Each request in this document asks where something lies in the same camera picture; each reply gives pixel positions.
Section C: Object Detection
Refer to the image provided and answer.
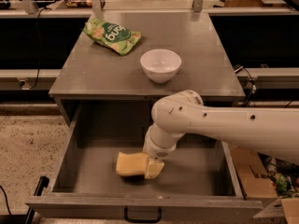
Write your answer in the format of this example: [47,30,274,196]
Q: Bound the black drawer handle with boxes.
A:
[123,207,163,224]

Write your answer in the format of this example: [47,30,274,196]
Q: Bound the black cable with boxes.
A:
[30,7,48,91]
[234,64,258,108]

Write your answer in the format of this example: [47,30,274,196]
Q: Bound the black cable left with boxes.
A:
[30,7,48,91]

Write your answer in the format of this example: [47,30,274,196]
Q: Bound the white bowl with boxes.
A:
[140,49,181,83]

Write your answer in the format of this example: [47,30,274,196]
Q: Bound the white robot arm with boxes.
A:
[143,90,299,164]

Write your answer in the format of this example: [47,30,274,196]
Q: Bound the cardboard box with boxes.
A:
[231,147,299,224]

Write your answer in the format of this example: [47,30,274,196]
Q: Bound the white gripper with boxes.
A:
[142,137,177,179]

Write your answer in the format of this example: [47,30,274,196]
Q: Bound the yellow sponge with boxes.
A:
[116,152,148,177]

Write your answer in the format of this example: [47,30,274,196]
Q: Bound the green chip bag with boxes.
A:
[83,18,141,56]

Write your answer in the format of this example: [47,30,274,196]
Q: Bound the black cable right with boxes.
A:
[234,64,258,108]

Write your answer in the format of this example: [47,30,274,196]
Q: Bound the grey drawer cabinet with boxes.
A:
[50,11,245,121]

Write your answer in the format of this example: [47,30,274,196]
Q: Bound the open grey top drawer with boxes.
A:
[27,101,263,222]

